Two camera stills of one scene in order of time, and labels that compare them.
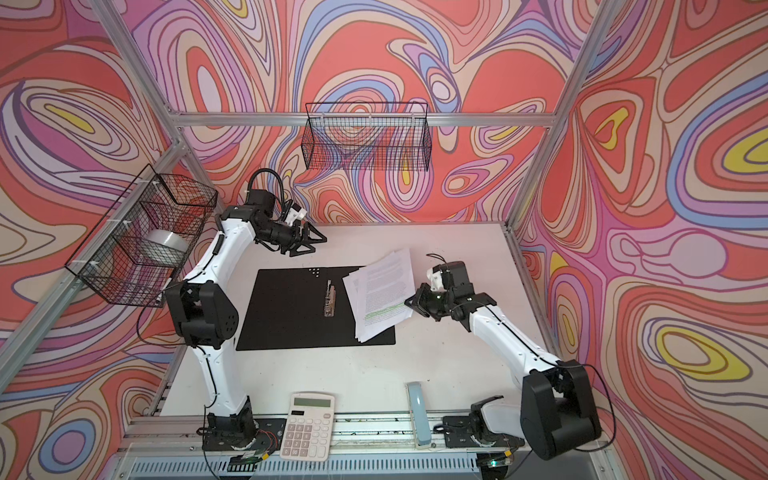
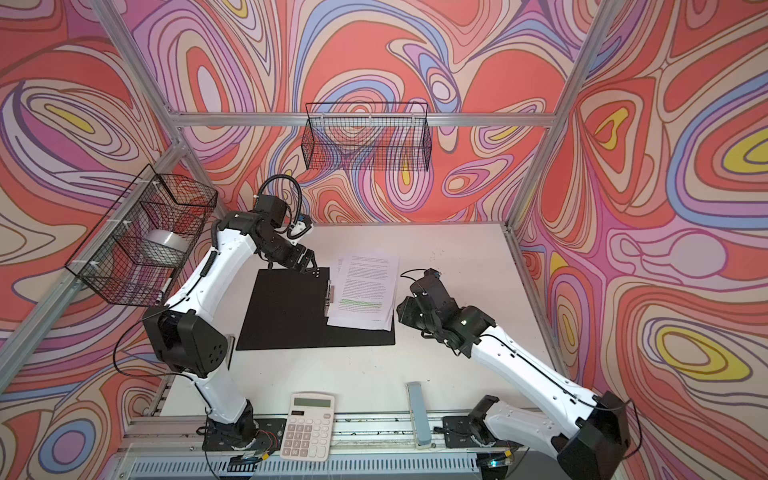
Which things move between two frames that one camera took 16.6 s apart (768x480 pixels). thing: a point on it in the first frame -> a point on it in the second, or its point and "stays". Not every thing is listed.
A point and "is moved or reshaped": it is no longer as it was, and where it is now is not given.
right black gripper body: (438, 304) -> (412, 315)
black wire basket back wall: (367, 136) stays
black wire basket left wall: (144, 240) stays
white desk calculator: (308, 427) stays
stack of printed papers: (380, 293) is moved or reshaped
